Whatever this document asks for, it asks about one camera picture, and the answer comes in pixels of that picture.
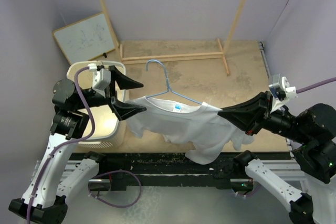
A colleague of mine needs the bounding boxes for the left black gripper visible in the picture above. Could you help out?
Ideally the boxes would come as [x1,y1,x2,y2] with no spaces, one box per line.
[76,65,146,118]

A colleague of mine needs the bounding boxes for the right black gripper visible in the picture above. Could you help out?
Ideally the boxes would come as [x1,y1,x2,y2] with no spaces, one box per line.
[218,88,310,141]

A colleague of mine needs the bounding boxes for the blue wire hanger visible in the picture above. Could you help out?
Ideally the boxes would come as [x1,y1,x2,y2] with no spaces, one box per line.
[145,60,203,106]

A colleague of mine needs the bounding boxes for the white t shirt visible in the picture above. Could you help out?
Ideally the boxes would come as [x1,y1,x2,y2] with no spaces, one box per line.
[127,97,254,165]

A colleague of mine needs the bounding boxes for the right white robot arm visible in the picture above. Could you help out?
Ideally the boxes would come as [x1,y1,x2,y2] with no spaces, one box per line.
[218,91,335,223]

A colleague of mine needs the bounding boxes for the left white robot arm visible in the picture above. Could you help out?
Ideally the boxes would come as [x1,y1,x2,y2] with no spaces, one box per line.
[8,63,146,223]

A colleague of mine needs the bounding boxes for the white plastic laundry basket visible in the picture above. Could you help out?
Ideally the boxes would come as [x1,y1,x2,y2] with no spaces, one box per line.
[67,60,129,149]

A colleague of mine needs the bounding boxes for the wooden clothes rack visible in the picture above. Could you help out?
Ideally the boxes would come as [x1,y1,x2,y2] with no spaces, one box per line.
[99,0,247,75]

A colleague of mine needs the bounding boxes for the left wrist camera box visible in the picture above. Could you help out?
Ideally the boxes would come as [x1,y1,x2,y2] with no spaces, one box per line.
[88,63,111,94]

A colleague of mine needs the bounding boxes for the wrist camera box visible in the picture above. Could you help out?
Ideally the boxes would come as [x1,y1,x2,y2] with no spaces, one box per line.
[268,74,297,113]
[88,63,111,94]

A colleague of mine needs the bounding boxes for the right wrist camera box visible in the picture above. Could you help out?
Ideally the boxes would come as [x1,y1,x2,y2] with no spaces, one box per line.
[268,74,297,113]

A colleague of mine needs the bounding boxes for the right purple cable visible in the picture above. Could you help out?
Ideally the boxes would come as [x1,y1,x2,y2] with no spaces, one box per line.
[296,77,336,94]

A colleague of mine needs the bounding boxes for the small whiteboard wooden frame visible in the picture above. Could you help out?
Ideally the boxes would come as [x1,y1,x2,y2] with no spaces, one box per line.
[53,13,115,64]

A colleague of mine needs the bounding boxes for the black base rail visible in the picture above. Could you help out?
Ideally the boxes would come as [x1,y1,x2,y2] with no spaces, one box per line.
[90,153,255,192]

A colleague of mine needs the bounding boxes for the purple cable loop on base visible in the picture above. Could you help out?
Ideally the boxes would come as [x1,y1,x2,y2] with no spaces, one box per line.
[87,170,143,208]

